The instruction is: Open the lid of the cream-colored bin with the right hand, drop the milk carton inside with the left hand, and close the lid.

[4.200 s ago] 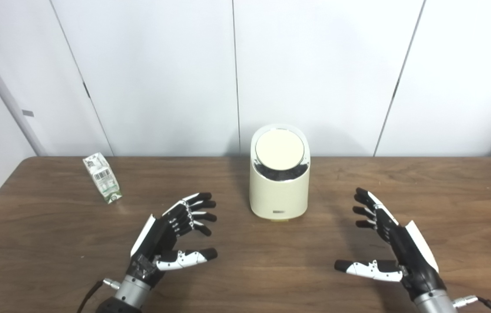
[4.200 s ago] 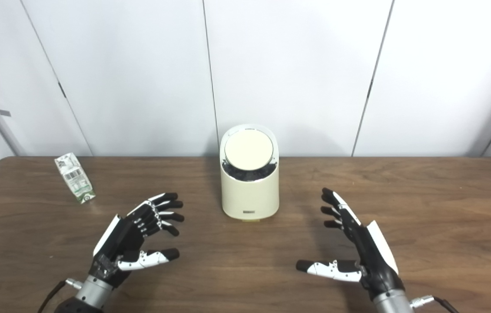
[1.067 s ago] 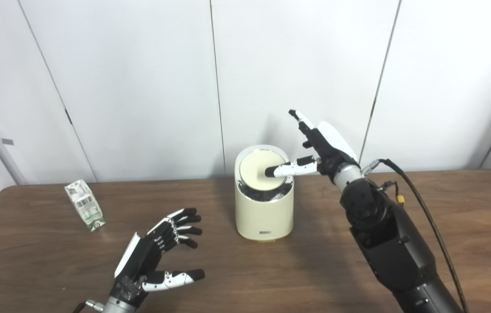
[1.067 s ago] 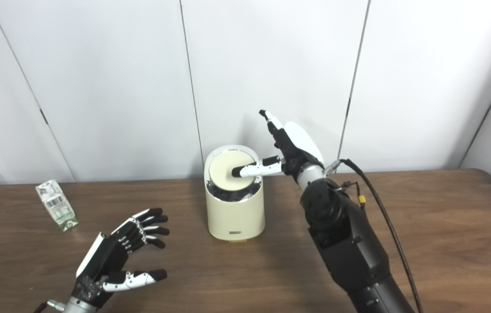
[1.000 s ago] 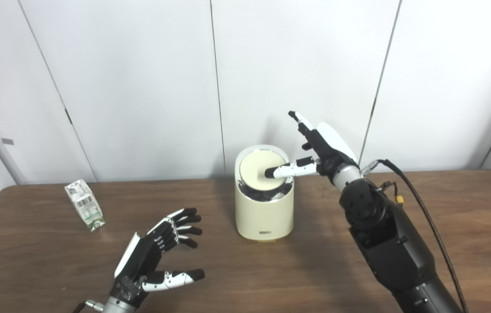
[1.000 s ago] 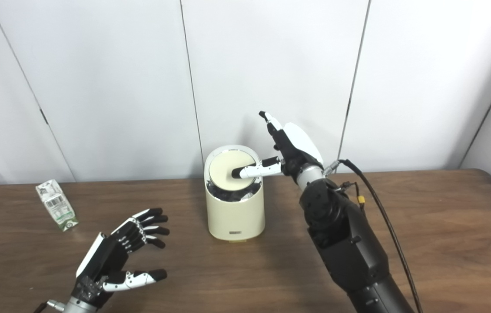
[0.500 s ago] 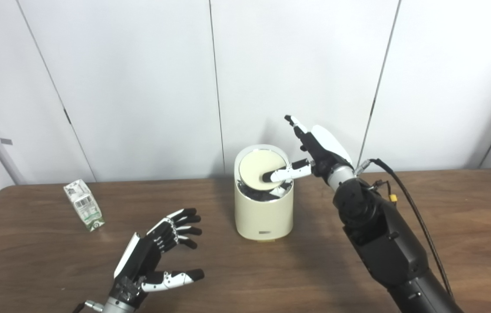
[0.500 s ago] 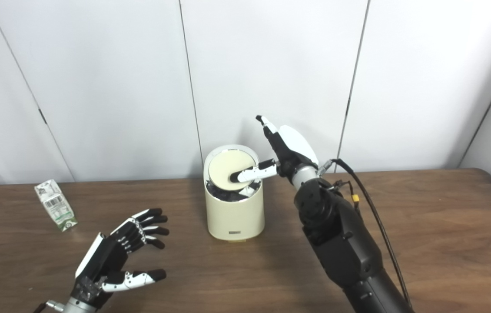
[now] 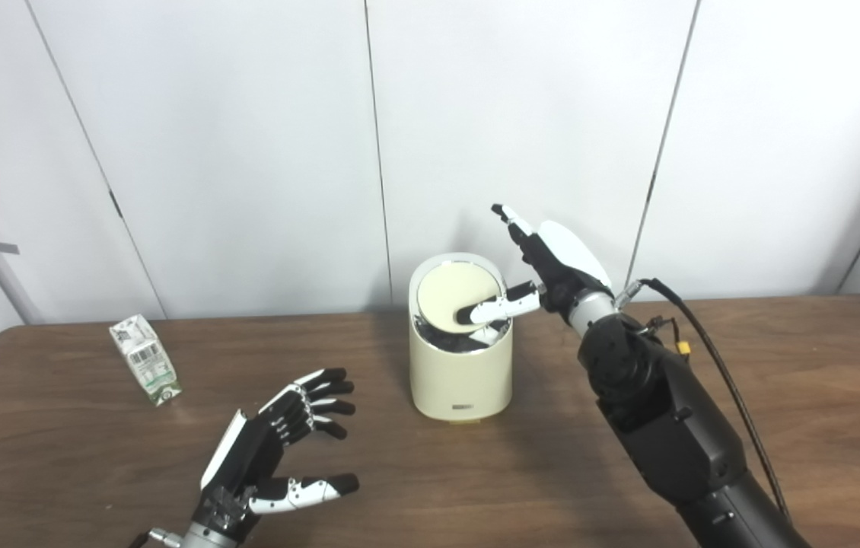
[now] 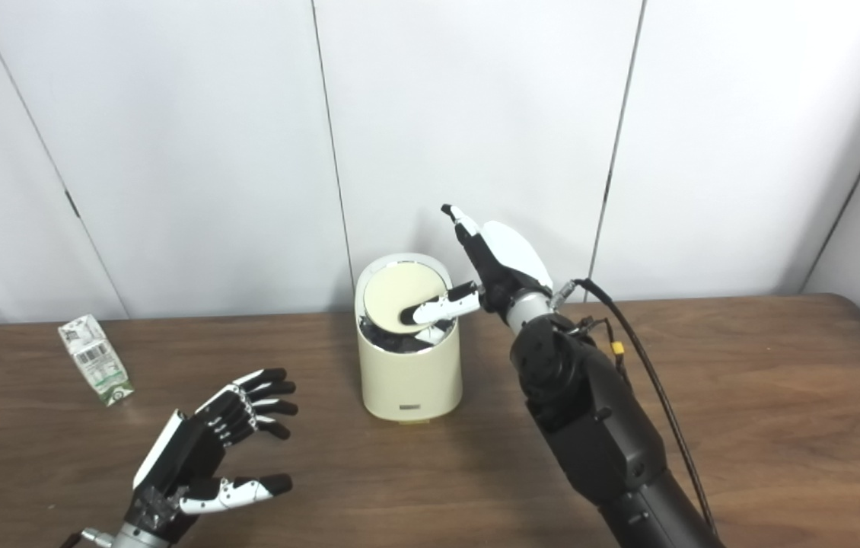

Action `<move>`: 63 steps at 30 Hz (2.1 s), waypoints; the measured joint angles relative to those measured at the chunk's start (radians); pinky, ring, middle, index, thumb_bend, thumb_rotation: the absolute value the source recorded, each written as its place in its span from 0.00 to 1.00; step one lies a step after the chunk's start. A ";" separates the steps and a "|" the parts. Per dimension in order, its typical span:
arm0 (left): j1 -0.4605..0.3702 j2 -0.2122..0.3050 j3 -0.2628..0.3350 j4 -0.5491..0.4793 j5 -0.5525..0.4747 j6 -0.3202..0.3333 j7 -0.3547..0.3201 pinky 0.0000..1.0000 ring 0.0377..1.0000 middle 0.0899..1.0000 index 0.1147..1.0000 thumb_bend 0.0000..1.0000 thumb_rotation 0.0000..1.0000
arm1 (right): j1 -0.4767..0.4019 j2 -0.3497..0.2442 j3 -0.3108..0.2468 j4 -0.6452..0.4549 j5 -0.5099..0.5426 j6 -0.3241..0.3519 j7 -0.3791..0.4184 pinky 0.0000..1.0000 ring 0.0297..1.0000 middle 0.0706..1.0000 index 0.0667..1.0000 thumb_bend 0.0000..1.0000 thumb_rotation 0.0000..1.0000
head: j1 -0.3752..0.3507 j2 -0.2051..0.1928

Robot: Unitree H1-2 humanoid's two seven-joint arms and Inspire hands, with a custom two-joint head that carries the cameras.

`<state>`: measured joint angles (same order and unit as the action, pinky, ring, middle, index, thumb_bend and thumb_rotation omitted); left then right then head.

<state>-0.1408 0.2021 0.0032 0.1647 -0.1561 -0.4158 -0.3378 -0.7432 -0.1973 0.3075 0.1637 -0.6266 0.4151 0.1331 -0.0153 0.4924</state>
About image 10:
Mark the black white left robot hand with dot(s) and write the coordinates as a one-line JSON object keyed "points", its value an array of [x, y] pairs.
{"points": [[179, 464]]}

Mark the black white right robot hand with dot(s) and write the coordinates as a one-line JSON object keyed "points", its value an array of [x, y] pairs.
{"points": [[510, 262]]}

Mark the cream round bin lid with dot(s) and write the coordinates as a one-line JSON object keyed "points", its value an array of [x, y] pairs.
{"points": [[392, 297]]}

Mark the white green milk carton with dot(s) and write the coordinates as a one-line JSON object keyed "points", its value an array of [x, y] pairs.
{"points": [[95, 361]]}

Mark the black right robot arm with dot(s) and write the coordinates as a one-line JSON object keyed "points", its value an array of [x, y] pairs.
{"points": [[590, 411]]}

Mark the black bin liner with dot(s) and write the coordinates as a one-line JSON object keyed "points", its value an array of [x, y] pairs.
{"points": [[392, 342]]}

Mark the cream-colored bin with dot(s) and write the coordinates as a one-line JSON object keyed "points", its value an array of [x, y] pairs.
{"points": [[411, 380]]}

